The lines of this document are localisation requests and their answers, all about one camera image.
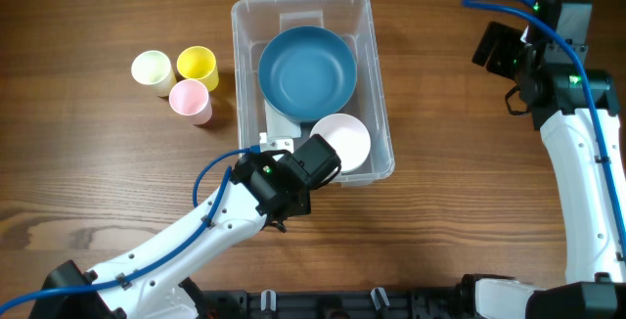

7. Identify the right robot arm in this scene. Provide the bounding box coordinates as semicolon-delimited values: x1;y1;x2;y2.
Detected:
464;22;625;318

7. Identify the yellow cup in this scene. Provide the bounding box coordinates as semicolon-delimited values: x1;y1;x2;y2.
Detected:
176;46;219;91

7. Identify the right blue cable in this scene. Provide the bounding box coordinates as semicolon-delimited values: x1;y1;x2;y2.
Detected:
461;0;626;251

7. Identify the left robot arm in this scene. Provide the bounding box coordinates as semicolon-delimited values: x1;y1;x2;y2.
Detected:
30;134;341;318

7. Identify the cream cup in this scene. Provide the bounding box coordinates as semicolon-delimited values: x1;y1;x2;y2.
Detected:
131;50;176;97

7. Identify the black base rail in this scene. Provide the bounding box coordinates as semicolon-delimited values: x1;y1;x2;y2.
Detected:
200;287;470;319

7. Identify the pink bowl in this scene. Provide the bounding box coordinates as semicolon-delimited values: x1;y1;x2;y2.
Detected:
310;114;372;173

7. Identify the white paper label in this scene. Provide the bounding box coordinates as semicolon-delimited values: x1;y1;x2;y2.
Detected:
264;101;301;139

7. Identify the pink cup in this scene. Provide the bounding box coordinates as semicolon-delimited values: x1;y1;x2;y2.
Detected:
168;79;212;125

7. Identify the clear plastic storage container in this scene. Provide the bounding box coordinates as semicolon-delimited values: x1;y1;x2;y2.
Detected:
231;0;395;187

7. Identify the dark blue bowl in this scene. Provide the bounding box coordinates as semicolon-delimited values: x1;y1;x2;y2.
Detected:
258;25;357;122

